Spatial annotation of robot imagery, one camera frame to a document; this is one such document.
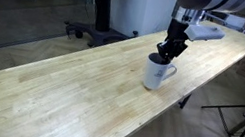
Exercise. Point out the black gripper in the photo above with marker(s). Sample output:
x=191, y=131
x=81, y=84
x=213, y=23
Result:
x=178, y=32

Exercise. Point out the black table leg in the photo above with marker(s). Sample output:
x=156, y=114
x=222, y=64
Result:
x=184, y=101

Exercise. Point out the white plastic chair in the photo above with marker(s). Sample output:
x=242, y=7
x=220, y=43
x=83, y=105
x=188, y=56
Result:
x=235, y=21

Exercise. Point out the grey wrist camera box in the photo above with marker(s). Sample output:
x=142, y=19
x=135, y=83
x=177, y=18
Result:
x=205, y=33

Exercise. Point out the black pedestal with wheeled base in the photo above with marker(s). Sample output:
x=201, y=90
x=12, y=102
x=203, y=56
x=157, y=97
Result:
x=103, y=11

